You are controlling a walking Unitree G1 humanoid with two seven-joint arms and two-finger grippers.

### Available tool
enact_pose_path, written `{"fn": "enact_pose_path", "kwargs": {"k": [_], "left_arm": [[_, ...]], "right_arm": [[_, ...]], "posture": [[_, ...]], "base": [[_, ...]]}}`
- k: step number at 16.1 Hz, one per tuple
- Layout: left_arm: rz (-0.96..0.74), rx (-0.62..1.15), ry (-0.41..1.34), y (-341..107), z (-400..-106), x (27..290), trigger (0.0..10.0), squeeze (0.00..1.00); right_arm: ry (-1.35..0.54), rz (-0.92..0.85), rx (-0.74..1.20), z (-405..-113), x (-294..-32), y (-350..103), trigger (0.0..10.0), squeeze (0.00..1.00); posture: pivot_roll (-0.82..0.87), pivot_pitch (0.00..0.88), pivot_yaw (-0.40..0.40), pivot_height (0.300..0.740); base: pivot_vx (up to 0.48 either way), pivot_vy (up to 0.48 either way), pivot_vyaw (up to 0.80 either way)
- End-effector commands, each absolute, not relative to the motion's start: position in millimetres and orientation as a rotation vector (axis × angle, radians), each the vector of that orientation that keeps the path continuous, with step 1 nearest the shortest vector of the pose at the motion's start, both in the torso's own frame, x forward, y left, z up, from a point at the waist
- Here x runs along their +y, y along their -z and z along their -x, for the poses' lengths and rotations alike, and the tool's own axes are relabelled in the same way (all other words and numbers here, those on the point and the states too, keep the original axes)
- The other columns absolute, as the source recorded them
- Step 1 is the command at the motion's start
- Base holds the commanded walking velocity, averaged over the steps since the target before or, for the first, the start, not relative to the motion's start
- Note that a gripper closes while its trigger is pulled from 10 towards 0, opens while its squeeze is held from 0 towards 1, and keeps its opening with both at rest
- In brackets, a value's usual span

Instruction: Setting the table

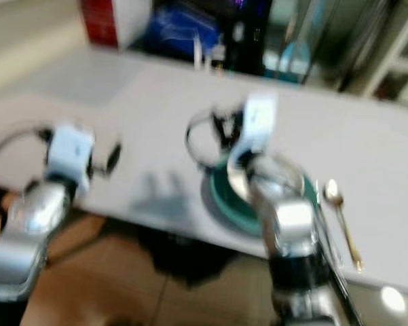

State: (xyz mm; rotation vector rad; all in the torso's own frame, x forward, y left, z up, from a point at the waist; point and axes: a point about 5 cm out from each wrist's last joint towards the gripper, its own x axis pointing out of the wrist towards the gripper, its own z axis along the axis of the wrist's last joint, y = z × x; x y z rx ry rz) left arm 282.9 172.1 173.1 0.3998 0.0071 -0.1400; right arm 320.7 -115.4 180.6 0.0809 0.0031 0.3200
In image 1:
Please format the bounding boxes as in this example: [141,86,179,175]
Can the red and white cardboard box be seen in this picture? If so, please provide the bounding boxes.
[79,0,153,49]

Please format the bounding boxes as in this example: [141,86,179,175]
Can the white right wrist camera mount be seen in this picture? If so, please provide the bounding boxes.
[233,93,279,165]

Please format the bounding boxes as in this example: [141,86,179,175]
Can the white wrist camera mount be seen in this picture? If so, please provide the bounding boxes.
[46,124,96,184]
[233,93,279,165]

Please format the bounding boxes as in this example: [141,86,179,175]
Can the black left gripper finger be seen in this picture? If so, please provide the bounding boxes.
[105,141,124,176]

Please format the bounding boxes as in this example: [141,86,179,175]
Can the teal round plate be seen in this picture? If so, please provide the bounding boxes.
[208,158,321,238]

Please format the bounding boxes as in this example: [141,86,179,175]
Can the black computer tower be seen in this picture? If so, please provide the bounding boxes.
[220,0,274,77]

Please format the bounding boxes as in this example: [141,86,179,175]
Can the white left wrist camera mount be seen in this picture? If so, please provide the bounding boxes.
[46,124,96,184]

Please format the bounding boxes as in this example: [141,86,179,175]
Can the gold spoon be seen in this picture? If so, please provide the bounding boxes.
[324,178,365,274]

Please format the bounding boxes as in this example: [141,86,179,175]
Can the blue bag with white straps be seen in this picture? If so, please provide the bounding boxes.
[148,5,222,60]

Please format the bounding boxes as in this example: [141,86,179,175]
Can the white ribbed bowl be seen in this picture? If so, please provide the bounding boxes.
[227,162,263,206]

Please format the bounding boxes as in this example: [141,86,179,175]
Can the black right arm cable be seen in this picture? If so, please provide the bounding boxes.
[185,109,223,169]

